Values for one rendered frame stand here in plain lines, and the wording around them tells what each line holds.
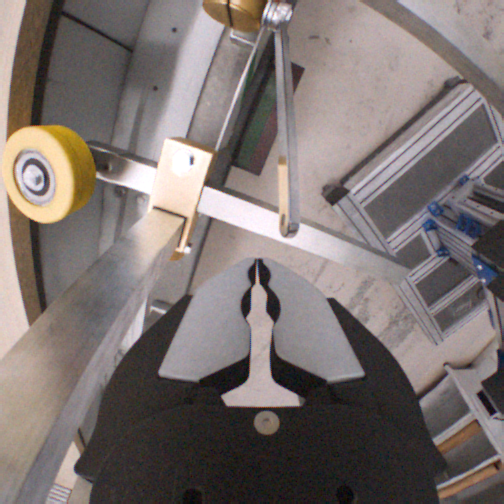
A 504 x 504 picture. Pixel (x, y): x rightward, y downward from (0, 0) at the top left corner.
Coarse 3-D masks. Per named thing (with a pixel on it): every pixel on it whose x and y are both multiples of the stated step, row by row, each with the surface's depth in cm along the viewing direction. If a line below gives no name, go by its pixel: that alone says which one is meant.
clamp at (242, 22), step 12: (204, 0) 13; (216, 0) 13; (228, 0) 13; (240, 0) 13; (252, 0) 13; (264, 0) 14; (216, 12) 15; (228, 12) 14; (240, 12) 14; (252, 12) 14; (228, 24) 16; (240, 24) 16; (252, 24) 15
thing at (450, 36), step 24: (360, 0) 15; (384, 0) 13; (408, 0) 13; (432, 0) 12; (408, 24) 15; (432, 24) 13; (456, 24) 13; (432, 48) 16; (456, 48) 14; (480, 48) 14; (480, 72) 15
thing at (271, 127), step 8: (296, 72) 28; (296, 80) 29; (272, 112) 31; (272, 120) 31; (264, 128) 32; (272, 128) 32; (264, 136) 32; (272, 136) 32; (264, 144) 33; (256, 152) 34; (264, 152) 34; (256, 160) 34; (264, 160) 34; (248, 168) 35; (256, 168) 35
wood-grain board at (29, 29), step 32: (0, 0) 9; (32, 0) 10; (0, 32) 10; (32, 32) 11; (0, 64) 11; (32, 64) 13; (0, 96) 12; (32, 96) 15; (0, 128) 13; (0, 160) 15; (0, 192) 16; (0, 224) 17; (0, 256) 19; (0, 288) 21; (32, 288) 23; (0, 320) 24; (32, 320) 24; (0, 352) 27; (64, 480) 91
